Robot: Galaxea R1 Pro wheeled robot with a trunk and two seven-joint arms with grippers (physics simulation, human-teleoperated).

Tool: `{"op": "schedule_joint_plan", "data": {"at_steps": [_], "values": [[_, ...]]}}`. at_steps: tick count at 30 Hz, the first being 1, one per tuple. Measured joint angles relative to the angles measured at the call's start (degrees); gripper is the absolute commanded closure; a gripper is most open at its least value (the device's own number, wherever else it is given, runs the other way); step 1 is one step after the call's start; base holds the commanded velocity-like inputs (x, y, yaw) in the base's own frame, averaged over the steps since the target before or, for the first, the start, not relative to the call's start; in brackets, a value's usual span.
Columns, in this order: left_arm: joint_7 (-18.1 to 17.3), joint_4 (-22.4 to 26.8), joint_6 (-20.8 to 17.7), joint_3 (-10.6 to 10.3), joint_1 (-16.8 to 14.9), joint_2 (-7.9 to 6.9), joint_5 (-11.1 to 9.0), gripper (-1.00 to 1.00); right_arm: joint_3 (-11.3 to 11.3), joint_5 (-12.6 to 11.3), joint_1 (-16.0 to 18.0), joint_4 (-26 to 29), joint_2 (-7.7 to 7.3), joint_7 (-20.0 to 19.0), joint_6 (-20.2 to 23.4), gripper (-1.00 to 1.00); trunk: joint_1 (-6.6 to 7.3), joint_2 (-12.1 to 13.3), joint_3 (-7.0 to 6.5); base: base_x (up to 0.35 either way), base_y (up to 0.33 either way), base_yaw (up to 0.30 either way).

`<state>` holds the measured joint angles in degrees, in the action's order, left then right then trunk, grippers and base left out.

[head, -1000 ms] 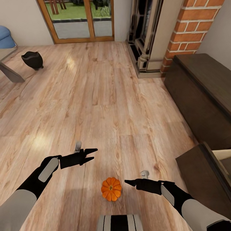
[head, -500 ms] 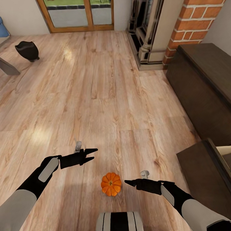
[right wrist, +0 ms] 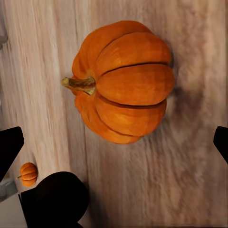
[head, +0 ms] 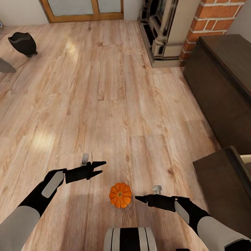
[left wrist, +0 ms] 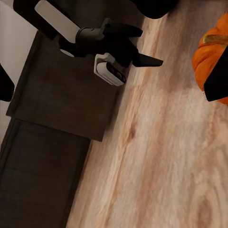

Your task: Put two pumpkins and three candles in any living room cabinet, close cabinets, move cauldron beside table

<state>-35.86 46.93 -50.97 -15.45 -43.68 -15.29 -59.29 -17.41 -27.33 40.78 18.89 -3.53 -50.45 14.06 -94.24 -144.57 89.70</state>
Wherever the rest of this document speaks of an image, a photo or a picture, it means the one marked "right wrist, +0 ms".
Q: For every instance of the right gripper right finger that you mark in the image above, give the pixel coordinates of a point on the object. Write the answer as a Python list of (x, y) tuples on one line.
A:
[(221, 141)]

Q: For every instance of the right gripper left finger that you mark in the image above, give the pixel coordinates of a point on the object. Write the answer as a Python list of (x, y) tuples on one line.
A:
[(11, 142)]

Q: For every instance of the pumpkin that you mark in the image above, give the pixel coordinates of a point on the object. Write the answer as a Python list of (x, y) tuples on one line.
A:
[(28, 174), (121, 80)]

